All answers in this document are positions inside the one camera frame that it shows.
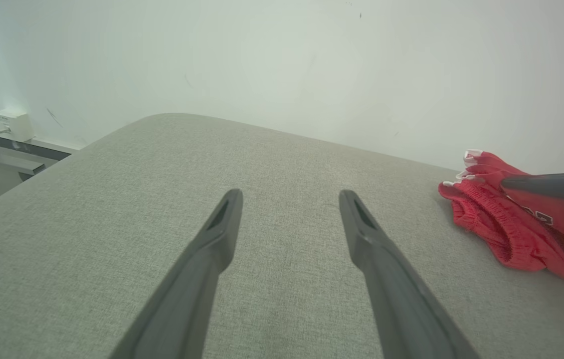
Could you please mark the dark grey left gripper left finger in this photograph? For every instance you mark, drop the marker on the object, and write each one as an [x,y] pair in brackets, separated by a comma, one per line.
[192,284]

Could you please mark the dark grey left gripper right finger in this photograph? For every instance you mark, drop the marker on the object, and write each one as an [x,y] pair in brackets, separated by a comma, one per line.
[396,294]

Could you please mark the white wall socket box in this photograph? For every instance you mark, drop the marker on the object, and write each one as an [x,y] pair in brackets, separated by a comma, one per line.
[15,124]

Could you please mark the grey wall baseboard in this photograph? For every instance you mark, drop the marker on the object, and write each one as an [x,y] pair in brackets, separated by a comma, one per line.
[37,148]

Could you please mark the red shorts with white stripes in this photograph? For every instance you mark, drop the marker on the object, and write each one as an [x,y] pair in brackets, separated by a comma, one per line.
[511,239]

